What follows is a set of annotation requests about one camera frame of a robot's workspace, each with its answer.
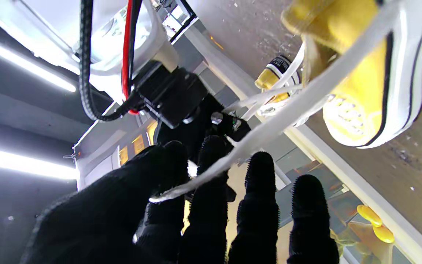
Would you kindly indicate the yellow sneaker with spread lace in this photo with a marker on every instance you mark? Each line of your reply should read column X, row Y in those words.
column 357, row 91

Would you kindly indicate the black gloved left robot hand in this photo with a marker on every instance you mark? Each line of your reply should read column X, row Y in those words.
column 123, row 212

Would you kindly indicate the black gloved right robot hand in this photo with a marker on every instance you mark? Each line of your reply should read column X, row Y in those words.
column 192, row 135

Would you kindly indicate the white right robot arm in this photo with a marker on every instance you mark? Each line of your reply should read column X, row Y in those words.
column 60, row 25

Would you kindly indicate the white ceiling light tube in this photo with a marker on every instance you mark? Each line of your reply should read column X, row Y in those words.
column 24, row 163
column 31, row 68

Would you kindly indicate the long white spread shoelace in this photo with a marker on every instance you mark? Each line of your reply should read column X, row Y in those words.
column 306, row 102

